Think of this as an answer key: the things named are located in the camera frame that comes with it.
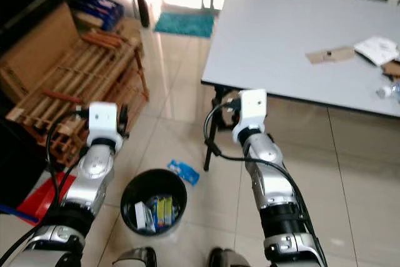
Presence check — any black round rubbish bin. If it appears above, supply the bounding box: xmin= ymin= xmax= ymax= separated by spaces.
xmin=120 ymin=168 xmax=189 ymax=238

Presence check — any wooden slatted rack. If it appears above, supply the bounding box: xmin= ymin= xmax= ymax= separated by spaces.
xmin=4 ymin=29 xmax=150 ymax=168

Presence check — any blue plastic wrapper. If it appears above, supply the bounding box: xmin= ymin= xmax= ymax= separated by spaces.
xmin=167 ymin=159 xmax=201 ymax=187

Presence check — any yellow snack packet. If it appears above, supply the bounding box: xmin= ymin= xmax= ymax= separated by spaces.
xmin=157 ymin=195 xmax=173 ymax=227

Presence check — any white small carton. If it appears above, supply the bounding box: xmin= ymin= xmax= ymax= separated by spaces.
xmin=134 ymin=202 xmax=156 ymax=234

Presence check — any grey folding table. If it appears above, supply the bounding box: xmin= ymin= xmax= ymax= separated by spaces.
xmin=201 ymin=0 xmax=400 ymax=172

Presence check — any teal door mat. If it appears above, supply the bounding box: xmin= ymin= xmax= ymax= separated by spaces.
xmin=153 ymin=11 xmax=215 ymax=39

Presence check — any large brown cardboard sheet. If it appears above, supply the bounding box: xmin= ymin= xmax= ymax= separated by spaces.
xmin=0 ymin=3 xmax=77 ymax=103

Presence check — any blue carton box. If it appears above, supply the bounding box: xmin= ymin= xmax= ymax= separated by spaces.
xmin=71 ymin=0 xmax=125 ymax=31

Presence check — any flat brown cardboard piece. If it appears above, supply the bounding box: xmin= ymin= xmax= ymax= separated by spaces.
xmin=306 ymin=45 xmax=358 ymax=65

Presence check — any red plastic dustpan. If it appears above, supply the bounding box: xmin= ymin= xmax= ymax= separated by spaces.
xmin=17 ymin=171 xmax=79 ymax=226

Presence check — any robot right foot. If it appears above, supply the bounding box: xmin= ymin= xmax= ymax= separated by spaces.
xmin=209 ymin=246 xmax=251 ymax=267

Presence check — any clear plastic bottle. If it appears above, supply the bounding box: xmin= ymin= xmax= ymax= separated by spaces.
xmin=376 ymin=80 xmax=400 ymax=101

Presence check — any white crumpled paper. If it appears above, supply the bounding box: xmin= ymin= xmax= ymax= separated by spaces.
xmin=354 ymin=35 xmax=400 ymax=67

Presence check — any small brown cardboard box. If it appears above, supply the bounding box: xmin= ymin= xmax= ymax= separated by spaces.
xmin=381 ymin=60 xmax=400 ymax=79

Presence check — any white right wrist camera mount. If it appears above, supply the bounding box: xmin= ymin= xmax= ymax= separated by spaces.
xmin=232 ymin=89 xmax=268 ymax=144

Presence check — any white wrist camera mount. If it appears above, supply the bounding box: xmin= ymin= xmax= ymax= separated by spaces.
xmin=88 ymin=101 xmax=121 ymax=151
xmin=232 ymin=89 xmax=268 ymax=144

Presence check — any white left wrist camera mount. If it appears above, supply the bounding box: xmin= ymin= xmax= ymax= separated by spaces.
xmin=88 ymin=101 xmax=121 ymax=151

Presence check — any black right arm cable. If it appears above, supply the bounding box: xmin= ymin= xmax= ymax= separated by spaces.
xmin=203 ymin=98 xmax=326 ymax=261

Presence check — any blue broom handle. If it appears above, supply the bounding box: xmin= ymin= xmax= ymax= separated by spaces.
xmin=0 ymin=204 xmax=39 ymax=226

